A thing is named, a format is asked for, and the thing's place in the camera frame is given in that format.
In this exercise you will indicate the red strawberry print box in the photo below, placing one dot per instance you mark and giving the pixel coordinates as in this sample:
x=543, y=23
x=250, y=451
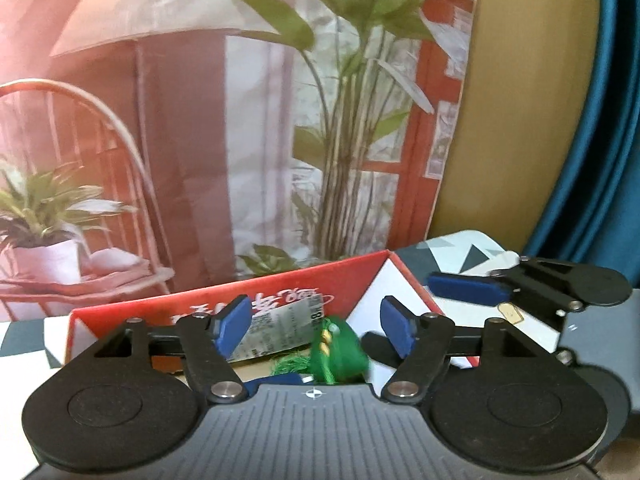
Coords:
x=150, y=305

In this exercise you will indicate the printed wall tapestry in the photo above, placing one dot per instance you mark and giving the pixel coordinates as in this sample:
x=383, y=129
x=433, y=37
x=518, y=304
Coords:
x=200, y=160

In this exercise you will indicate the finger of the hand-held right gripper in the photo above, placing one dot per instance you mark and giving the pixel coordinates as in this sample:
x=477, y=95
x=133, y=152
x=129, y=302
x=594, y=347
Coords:
x=465, y=288
x=379, y=349

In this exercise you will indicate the teal curtain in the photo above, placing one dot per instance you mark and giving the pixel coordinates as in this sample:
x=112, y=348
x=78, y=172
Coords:
x=615, y=160

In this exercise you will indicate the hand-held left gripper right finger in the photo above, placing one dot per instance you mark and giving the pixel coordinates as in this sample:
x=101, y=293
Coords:
x=397, y=327

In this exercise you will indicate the green plush toy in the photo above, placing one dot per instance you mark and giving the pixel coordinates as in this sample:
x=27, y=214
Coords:
x=340, y=355

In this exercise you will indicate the wooden panel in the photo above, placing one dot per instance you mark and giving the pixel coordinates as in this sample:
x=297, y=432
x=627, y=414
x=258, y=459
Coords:
x=525, y=110

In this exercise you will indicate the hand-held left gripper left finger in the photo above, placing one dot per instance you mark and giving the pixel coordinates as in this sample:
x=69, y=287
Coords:
x=232, y=327

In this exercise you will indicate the blue and white packet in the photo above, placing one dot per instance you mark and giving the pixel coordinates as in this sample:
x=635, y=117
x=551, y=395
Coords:
x=270, y=382

